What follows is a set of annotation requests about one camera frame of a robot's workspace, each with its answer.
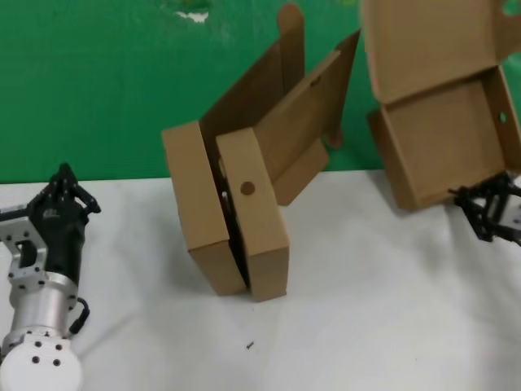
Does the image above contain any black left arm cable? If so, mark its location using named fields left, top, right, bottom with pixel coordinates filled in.
left=67, top=298, right=91, bottom=337

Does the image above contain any white table cloth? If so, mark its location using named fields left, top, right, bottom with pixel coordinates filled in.
left=0, top=165, right=521, bottom=391

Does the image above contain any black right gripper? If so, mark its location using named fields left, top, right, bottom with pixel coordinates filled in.
left=448, top=172, right=521, bottom=248

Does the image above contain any brown cardboard box front hole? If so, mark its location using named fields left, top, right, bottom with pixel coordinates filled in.
left=215, top=29, right=362, bottom=304

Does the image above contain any brown cardboard box side hole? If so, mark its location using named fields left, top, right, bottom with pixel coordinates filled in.
left=359, top=0, right=521, bottom=212

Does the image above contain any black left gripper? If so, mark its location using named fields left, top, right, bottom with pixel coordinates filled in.
left=28, top=162, right=103, bottom=287

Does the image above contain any plain brown cardboard box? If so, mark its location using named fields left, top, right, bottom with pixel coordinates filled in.
left=160, top=2, right=306, bottom=297

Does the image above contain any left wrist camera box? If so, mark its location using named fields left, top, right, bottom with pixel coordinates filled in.
left=0, top=206, right=30, bottom=223

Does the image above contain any green backdrop cloth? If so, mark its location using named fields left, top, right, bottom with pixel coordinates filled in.
left=0, top=0, right=521, bottom=185

